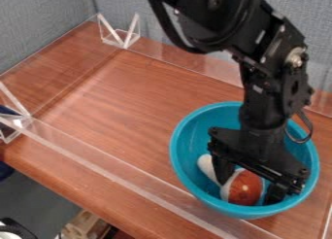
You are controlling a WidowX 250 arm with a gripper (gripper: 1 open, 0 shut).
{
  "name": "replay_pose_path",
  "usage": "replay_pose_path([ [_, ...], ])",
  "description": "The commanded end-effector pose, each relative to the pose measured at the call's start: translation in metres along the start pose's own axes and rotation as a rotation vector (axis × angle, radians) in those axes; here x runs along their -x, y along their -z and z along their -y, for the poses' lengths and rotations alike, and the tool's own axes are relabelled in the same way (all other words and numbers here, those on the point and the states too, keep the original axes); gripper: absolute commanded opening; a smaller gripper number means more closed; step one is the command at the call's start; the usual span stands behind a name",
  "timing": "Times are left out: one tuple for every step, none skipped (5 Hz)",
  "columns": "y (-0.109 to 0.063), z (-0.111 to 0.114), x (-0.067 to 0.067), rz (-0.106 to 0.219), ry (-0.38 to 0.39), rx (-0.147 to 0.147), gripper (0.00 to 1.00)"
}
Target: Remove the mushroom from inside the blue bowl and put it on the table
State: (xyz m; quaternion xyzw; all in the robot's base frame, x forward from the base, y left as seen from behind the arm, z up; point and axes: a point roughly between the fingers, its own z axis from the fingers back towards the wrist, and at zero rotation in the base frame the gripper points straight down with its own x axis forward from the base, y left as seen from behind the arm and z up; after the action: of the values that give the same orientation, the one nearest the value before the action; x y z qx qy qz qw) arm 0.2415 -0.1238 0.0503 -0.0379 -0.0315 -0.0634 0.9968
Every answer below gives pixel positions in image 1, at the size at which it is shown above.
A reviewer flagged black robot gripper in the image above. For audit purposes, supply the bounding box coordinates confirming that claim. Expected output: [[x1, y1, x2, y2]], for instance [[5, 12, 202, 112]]
[[208, 126, 310, 205]]

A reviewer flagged toy mushroom brown cap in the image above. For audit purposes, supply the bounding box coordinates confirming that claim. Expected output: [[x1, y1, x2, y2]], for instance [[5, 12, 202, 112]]
[[196, 154, 265, 207]]

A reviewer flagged blue plastic bowl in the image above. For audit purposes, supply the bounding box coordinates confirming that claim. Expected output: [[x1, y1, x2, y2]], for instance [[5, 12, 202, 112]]
[[168, 101, 320, 220]]

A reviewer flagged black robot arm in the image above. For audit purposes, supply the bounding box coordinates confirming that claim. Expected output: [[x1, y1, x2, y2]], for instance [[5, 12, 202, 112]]
[[148, 0, 313, 205]]

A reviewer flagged clear acrylic front barrier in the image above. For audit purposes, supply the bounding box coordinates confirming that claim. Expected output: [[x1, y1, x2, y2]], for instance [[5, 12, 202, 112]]
[[0, 117, 281, 239]]

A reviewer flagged clear acrylic barrier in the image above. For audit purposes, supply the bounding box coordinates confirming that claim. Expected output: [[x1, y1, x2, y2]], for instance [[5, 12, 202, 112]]
[[0, 117, 281, 239], [94, 12, 332, 119]]

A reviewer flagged light wooden block below table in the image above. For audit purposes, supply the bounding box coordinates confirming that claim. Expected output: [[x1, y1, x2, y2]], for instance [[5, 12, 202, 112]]
[[56, 210, 118, 239]]

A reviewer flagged clear acrylic back barrier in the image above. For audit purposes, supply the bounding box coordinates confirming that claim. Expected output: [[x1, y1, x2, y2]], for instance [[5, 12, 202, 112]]
[[94, 12, 332, 119]]

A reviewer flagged dark blue object at edge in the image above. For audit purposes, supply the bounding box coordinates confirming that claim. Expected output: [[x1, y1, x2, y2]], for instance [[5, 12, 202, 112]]
[[0, 105, 18, 182]]

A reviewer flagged black white object bottom left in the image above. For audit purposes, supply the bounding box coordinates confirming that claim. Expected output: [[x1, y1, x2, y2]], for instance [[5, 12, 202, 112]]
[[0, 218, 37, 239]]

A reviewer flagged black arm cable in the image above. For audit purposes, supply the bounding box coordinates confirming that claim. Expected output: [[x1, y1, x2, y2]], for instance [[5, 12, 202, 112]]
[[282, 109, 313, 145]]

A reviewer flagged clear acrylic corner bracket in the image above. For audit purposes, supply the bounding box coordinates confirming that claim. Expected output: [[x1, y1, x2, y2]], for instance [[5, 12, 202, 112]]
[[96, 14, 140, 50]]

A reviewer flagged clear acrylic left bracket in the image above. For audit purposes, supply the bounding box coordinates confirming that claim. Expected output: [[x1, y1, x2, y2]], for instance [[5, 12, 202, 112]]
[[0, 81, 30, 144]]

